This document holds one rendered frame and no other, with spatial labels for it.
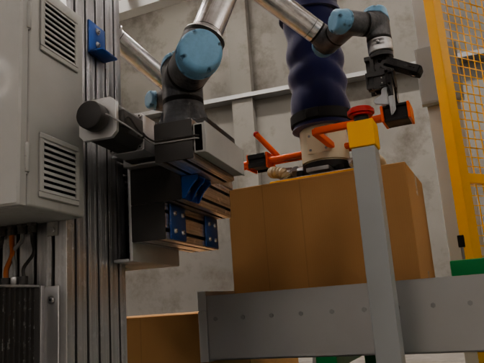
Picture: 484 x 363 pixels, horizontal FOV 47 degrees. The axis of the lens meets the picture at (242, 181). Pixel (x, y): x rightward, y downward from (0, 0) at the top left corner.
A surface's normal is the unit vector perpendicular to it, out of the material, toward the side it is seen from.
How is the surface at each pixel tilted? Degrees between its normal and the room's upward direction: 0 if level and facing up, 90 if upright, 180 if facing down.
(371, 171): 90
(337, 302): 90
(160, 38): 90
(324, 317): 90
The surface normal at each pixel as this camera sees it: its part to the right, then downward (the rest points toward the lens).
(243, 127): -0.31, -0.18
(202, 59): 0.30, -0.11
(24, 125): 0.95, -0.13
